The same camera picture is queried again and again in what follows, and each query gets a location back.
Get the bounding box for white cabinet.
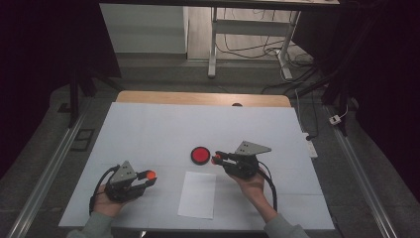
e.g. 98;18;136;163
99;3;189;55

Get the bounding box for person's left hand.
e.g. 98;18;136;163
93;183;128;217

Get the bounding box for black floor socket plate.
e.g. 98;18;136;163
70;128;96;153

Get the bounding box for round red ink pad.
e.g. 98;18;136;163
190;146;212;166

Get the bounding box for aluminium rail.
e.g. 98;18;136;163
324;104;399;238
6;98;93;238

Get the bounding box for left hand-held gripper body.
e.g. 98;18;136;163
104;161;147;203

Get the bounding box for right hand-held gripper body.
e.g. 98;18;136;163
224;141;272;180

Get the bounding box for white power strip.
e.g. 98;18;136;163
302;132;319;160

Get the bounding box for black floor cables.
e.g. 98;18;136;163
215;8;320;140

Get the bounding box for white metal desk frame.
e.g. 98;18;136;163
207;6;302;81

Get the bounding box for large white paper mat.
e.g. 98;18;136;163
58;101;336;232

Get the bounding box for black curtain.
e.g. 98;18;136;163
0;0;123;181
291;0;420;204

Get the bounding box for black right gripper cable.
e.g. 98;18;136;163
257;160;278;212

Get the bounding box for black metal stand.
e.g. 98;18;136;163
66;59;126;129
290;63;360;137

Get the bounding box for person's right hand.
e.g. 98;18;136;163
231;175;266;201

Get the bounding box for small white paper sheet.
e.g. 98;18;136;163
177;171;218;220

